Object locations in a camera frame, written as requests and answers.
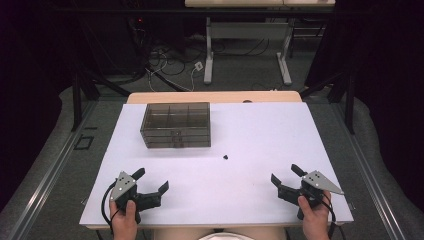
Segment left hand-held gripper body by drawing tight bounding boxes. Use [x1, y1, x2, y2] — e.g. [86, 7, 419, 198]
[109, 171, 162, 224]

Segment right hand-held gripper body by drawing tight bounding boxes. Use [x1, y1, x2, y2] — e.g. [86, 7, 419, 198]
[278, 170, 345, 220]

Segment smoky transparent plastic drawer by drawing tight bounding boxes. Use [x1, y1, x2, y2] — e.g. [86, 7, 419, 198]
[141, 103, 212, 137]
[145, 140, 212, 149]
[143, 134, 212, 143]

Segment smoky transparent drawer cabinet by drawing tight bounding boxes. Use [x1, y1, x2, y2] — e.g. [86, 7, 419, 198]
[139, 101, 212, 149]

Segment person's left hand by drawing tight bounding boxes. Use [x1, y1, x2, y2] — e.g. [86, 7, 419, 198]
[109, 199, 138, 240]

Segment person's right hand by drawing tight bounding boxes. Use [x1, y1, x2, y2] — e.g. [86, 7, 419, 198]
[297, 190, 332, 240]

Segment person's legs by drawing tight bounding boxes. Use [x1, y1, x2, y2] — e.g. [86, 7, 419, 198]
[151, 226, 288, 240]

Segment black metal stand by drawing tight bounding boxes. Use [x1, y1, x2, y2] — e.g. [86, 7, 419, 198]
[70, 64, 132, 132]
[299, 69, 356, 135]

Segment white-framed desk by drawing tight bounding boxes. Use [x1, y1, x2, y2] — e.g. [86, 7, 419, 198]
[184, 0, 336, 86]

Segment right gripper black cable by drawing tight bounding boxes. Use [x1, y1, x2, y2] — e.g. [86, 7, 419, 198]
[319, 191, 338, 240]

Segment aluminium floor rail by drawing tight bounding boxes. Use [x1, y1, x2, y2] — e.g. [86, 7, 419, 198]
[333, 103, 406, 240]
[9, 99, 98, 240]

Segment tangle of floor cables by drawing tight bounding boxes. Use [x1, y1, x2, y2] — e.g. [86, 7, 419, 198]
[133, 19, 271, 93]

